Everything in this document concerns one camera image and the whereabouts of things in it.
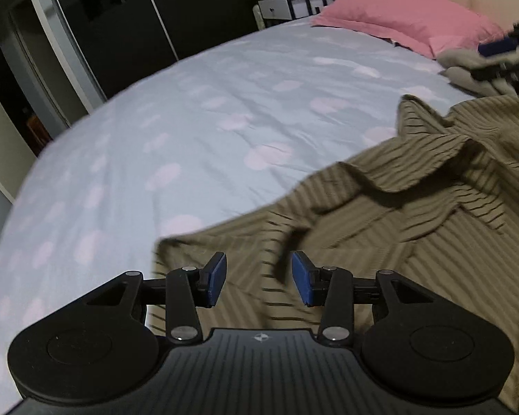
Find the white nightstand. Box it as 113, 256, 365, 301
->
253, 0, 336, 32

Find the bed with dotted blue sheet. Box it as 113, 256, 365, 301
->
0, 9, 519, 415

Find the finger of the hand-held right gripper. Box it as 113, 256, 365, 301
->
471, 54, 519, 95
478, 19, 519, 58

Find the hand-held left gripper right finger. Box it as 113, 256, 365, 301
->
291, 250, 434, 344

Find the grey-green folded cloth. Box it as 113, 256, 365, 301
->
437, 47, 519, 98

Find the pink pillow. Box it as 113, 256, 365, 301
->
310, 0, 509, 59

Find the olive striped garment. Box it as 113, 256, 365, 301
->
149, 93, 519, 415

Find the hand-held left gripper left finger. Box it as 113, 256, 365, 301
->
85, 251, 228, 344

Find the dark sliding door wardrobe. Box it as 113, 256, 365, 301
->
0, 0, 262, 205

